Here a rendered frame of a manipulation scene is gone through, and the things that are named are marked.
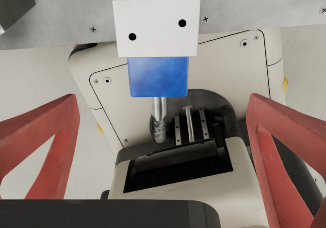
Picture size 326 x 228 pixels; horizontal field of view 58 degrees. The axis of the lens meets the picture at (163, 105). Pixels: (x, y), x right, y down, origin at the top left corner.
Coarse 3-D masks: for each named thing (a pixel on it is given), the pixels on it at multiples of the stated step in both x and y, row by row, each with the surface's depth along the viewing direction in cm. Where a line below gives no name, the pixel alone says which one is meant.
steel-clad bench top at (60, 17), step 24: (48, 0) 22; (72, 0) 22; (96, 0) 22; (216, 0) 22; (240, 0) 22; (264, 0) 22; (288, 0) 22; (312, 0) 22; (24, 24) 23; (48, 24) 23; (72, 24) 23; (96, 24) 23; (216, 24) 23; (240, 24) 23; (264, 24) 23; (288, 24) 23; (312, 24) 23; (0, 48) 24; (24, 48) 24
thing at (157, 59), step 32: (128, 0) 17; (160, 0) 17; (192, 0) 17; (128, 32) 18; (160, 32) 18; (192, 32) 18; (128, 64) 20; (160, 64) 20; (160, 96) 22; (160, 128) 25
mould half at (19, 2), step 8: (0, 0) 18; (8, 0) 19; (16, 0) 20; (24, 0) 20; (32, 0) 21; (0, 8) 18; (8, 8) 18; (16, 8) 19; (24, 8) 20; (0, 16) 17; (8, 16) 18; (16, 16) 19; (0, 24) 17; (8, 24) 18; (0, 32) 17
